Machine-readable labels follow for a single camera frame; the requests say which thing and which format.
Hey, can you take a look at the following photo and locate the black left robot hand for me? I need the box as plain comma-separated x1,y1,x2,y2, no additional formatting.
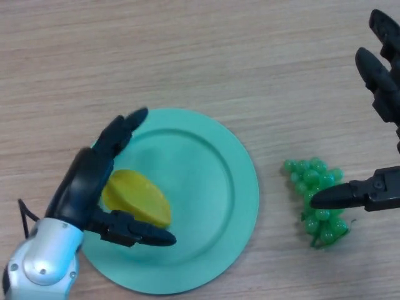
45,107,178,248

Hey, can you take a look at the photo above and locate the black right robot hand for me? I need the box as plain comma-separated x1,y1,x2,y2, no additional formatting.
309,9,400,213

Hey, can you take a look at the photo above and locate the yellow starfruit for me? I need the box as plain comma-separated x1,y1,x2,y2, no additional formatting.
101,169,173,229

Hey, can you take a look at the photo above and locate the green round plate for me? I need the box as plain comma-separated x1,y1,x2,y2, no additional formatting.
81,107,260,295

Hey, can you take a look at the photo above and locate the green grape bunch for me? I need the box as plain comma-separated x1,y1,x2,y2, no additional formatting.
283,157,357,249

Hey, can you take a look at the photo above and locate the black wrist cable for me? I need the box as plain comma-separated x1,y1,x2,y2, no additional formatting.
17,198,40,236

